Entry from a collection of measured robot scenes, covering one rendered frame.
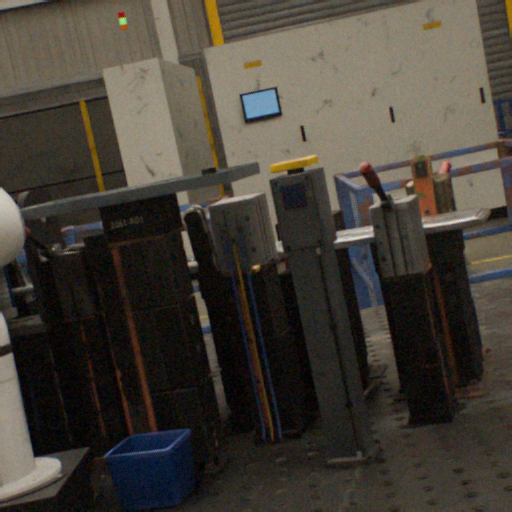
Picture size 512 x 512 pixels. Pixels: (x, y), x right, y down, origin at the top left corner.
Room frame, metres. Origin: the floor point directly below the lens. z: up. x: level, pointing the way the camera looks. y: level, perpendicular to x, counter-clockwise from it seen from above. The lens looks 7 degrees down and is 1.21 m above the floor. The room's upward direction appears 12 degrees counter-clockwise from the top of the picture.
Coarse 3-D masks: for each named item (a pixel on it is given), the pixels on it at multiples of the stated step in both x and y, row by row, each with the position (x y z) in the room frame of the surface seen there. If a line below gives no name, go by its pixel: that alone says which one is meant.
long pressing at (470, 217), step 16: (480, 208) 1.93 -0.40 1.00; (432, 224) 1.82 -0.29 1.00; (448, 224) 1.81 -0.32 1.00; (464, 224) 1.80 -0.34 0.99; (336, 240) 1.87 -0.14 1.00; (352, 240) 1.86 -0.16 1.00; (368, 240) 1.85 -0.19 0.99; (192, 256) 2.13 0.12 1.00; (288, 256) 1.90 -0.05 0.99; (192, 272) 1.96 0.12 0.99
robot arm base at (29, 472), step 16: (0, 368) 1.53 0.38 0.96; (0, 384) 1.53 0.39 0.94; (16, 384) 1.56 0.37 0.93; (0, 400) 1.52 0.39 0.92; (16, 400) 1.55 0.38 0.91; (0, 416) 1.52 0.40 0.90; (16, 416) 1.54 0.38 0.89; (0, 432) 1.52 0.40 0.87; (16, 432) 1.53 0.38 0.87; (0, 448) 1.51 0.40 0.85; (16, 448) 1.53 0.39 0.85; (0, 464) 1.51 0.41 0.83; (16, 464) 1.52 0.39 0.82; (32, 464) 1.56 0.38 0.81; (48, 464) 1.59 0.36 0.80; (0, 480) 1.51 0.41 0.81; (16, 480) 1.52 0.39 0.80; (32, 480) 1.51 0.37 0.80; (0, 496) 1.47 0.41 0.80
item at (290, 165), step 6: (312, 156) 1.63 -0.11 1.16; (282, 162) 1.61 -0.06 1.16; (288, 162) 1.61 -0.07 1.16; (294, 162) 1.60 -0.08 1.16; (300, 162) 1.60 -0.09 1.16; (306, 162) 1.60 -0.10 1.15; (312, 162) 1.62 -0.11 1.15; (270, 168) 1.61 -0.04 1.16; (276, 168) 1.61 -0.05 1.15; (282, 168) 1.61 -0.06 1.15; (288, 168) 1.60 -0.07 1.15; (294, 168) 1.60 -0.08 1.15; (300, 168) 1.62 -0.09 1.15; (288, 174) 1.63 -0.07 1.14
